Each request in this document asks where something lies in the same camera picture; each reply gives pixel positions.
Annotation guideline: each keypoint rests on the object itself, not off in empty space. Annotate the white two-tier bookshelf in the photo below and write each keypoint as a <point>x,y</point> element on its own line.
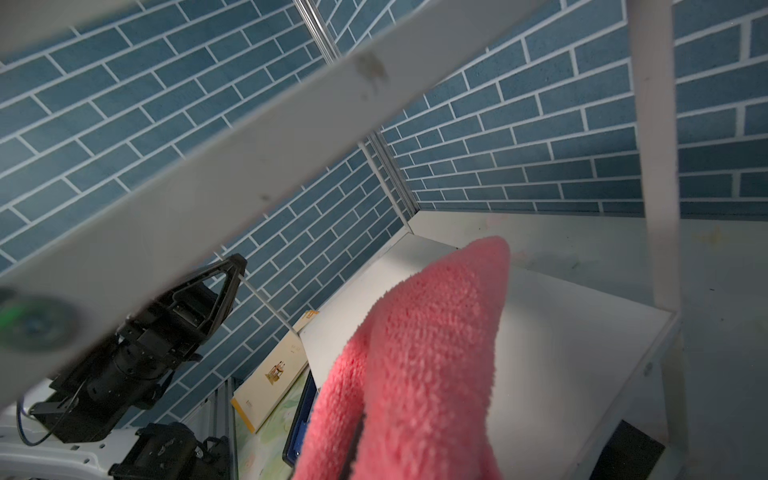
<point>568,357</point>

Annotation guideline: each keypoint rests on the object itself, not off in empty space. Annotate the pink and grey cloth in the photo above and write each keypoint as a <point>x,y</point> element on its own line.
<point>409,396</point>

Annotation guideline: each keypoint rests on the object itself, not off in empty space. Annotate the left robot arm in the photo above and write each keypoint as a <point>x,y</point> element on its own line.
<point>161,451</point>

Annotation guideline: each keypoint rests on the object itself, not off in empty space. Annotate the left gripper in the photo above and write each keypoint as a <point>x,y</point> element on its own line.
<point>133,367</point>

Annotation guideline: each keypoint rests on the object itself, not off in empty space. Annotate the blue stapler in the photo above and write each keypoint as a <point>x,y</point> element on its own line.
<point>300,423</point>

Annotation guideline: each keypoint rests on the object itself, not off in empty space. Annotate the beige textbook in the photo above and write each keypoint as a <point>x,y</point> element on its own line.
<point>256,398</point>

